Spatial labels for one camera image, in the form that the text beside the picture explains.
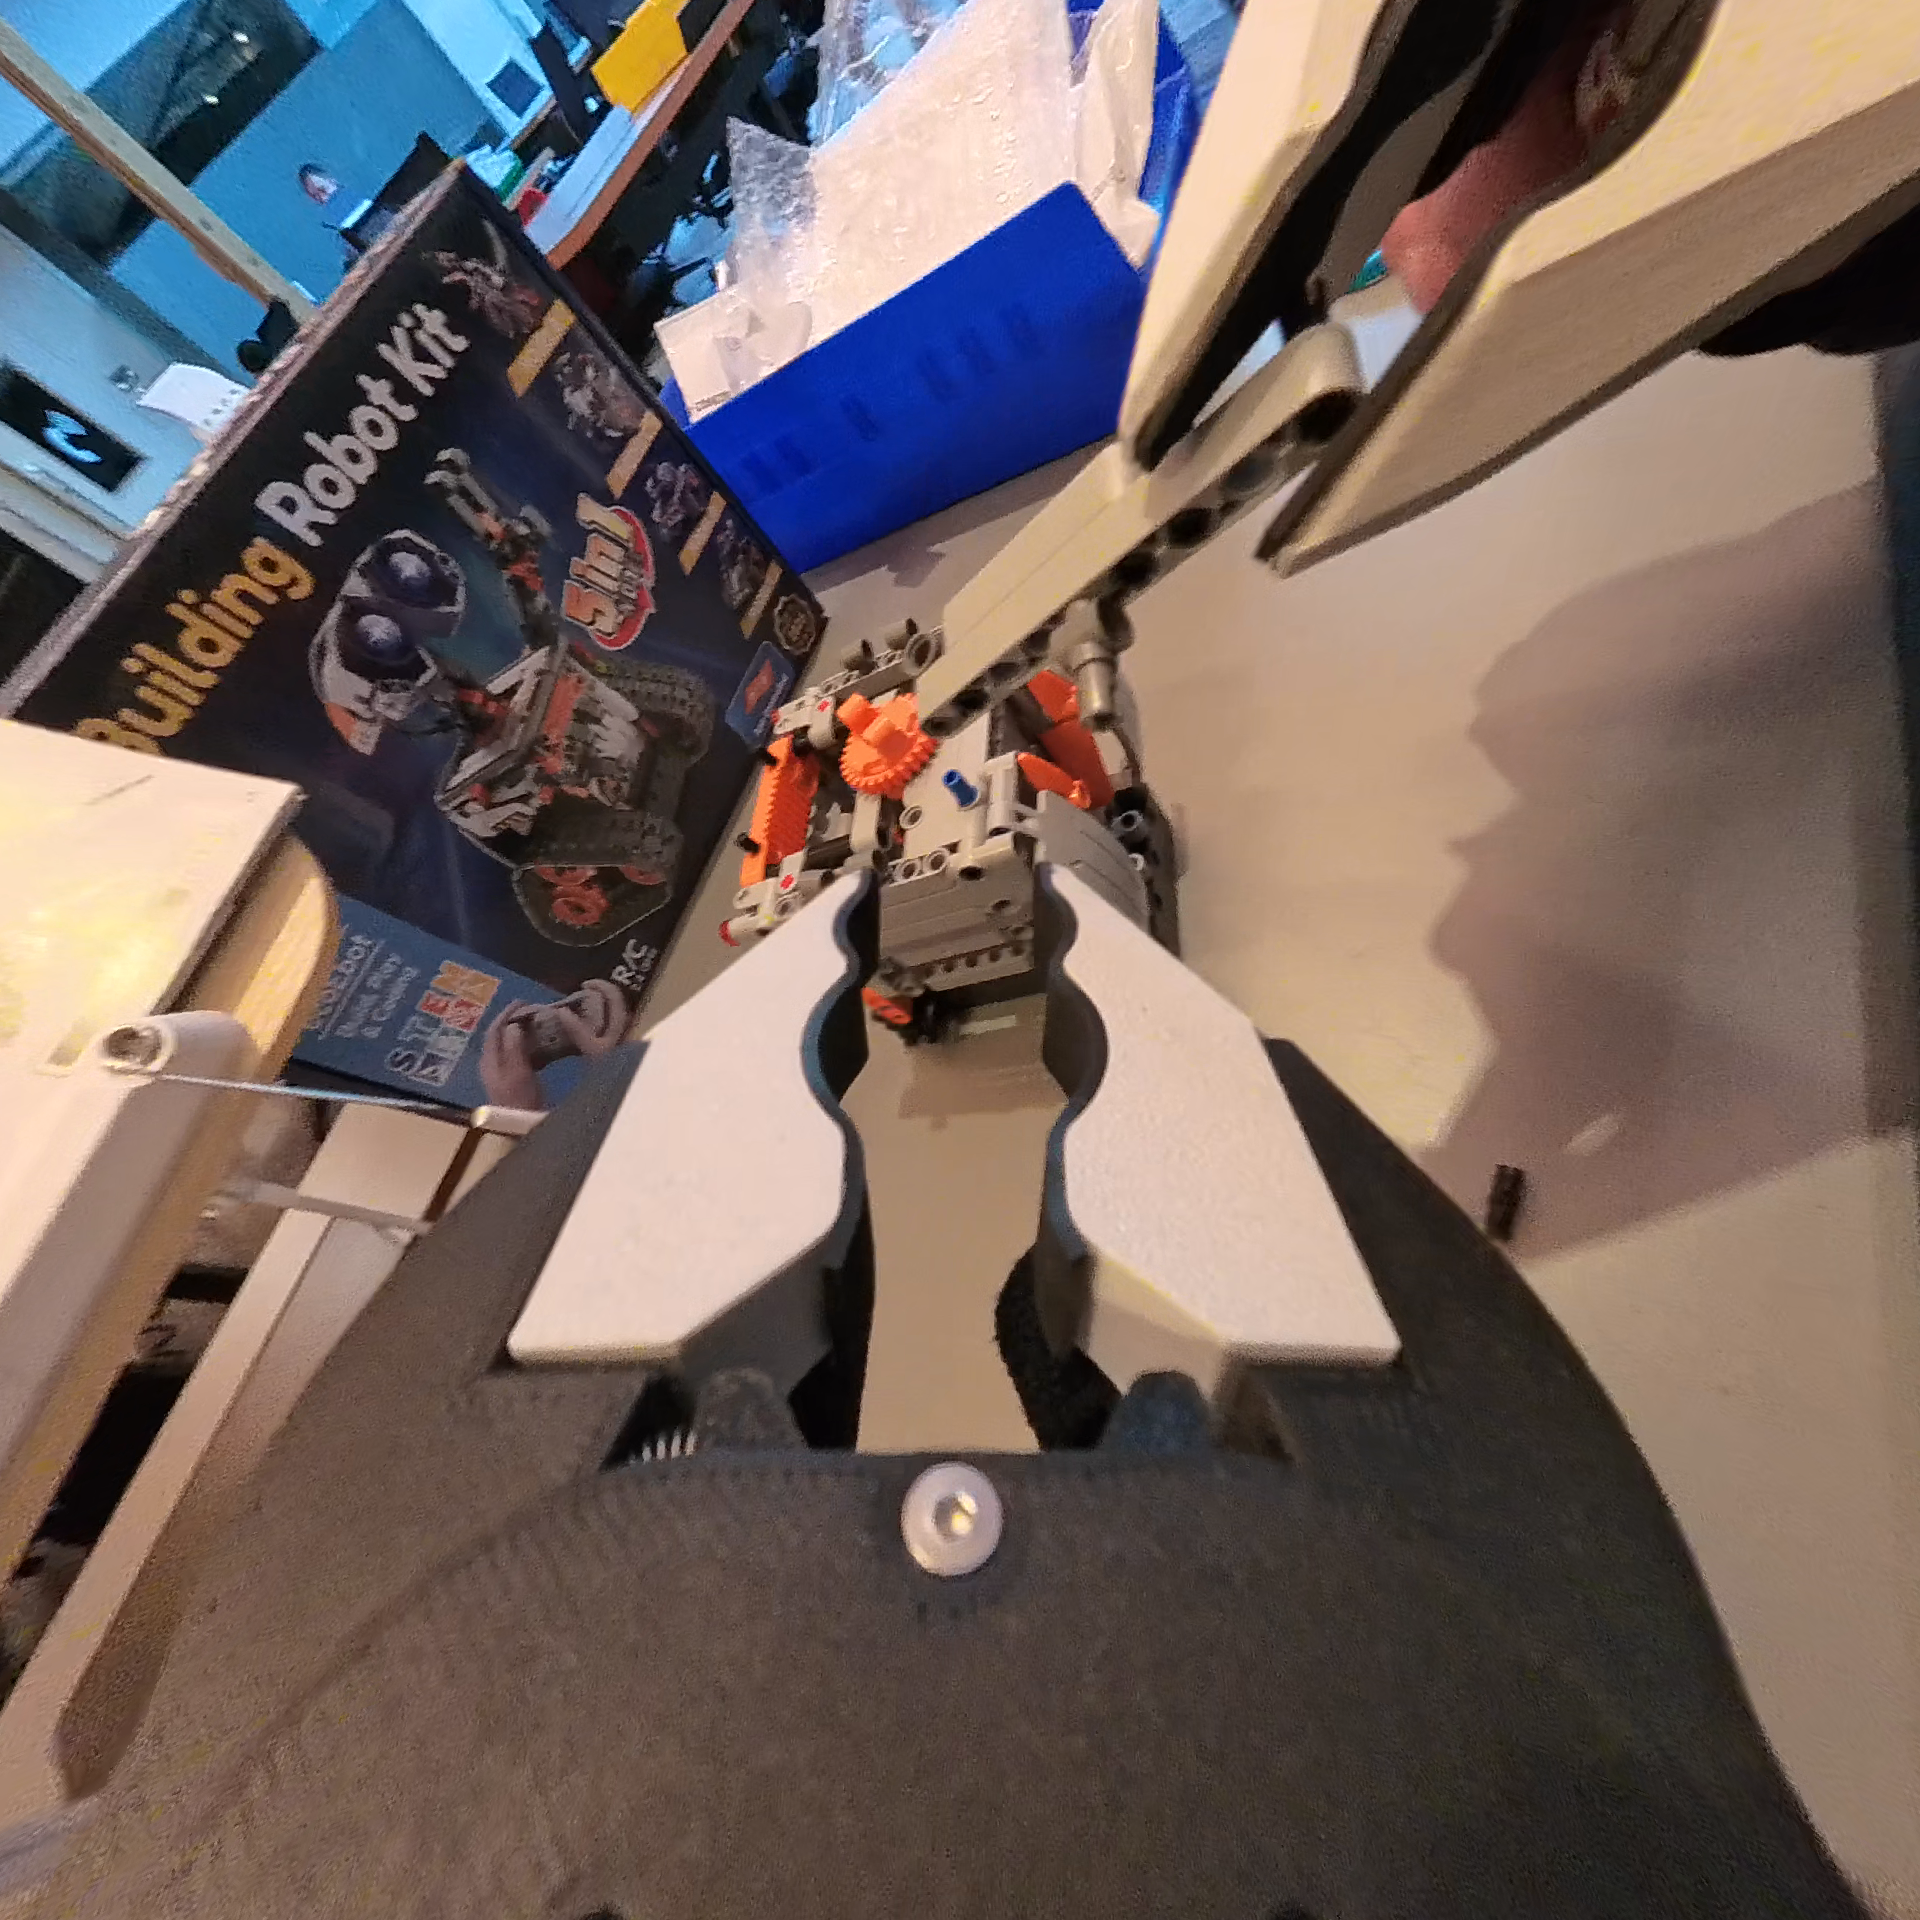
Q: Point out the white rounded board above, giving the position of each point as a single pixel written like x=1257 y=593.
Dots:
x=225 y=1348

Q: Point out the person's right hand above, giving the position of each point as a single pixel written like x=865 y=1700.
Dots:
x=1485 y=194

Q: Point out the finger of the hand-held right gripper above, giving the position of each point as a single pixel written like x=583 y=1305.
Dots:
x=1652 y=254
x=1244 y=194

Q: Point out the clear plastic wrap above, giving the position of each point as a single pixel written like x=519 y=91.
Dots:
x=901 y=149

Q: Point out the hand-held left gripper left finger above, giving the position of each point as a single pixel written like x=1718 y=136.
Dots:
x=690 y=1201

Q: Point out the printed toy box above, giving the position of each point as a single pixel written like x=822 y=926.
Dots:
x=450 y=598

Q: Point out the blue plastic bin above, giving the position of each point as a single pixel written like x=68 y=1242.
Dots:
x=930 y=376

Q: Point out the black toy pin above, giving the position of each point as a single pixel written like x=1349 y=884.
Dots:
x=1505 y=1201

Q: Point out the light grey toy beam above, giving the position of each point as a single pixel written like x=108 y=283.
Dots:
x=1079 y=569

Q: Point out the yellow box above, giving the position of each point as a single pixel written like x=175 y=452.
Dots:
x=645 y=44

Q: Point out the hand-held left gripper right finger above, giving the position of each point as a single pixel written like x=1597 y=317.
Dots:
x=1215 y=1201

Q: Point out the grey orange toy brick vehicle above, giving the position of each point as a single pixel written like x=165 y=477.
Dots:
x=960 y=840

